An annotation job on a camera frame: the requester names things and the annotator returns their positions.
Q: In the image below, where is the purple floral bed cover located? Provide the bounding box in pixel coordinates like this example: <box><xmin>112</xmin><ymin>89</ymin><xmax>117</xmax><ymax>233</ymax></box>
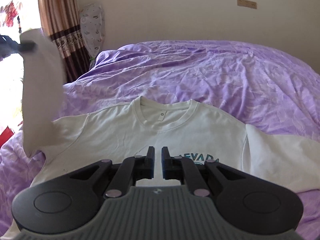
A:
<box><xmin>0</xmin><ymin>39</ymin><xmax>320</xmax><ymax>230</ymax></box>

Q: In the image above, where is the brown wall plate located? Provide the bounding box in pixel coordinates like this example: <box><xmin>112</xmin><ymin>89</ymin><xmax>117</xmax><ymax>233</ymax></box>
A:
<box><xmin>237</xmin><ymin>0</ymin><xmax>257</xmax><ymax>9</ymax></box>

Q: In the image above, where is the white printed t-shirt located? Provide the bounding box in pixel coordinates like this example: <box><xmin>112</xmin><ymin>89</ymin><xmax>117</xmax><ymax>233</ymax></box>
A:
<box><xmin>0</xmin><ymin>29</ymin><xmax>320</xmax><ymax>240</ymax></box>

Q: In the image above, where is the brown striped curtain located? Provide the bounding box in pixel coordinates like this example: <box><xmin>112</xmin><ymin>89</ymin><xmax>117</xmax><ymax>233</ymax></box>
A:
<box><xmin>38</xmin><ymin>0</ymin><xmax>90</xmax><ymax>83</ymax></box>

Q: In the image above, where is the white patterned wrapped bundle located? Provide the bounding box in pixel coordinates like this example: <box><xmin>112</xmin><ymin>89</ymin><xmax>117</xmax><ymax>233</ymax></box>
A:
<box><xmin>79</xmin><ymin>3</ymin><xmax>105</xmax><ymax>69</ymax></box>

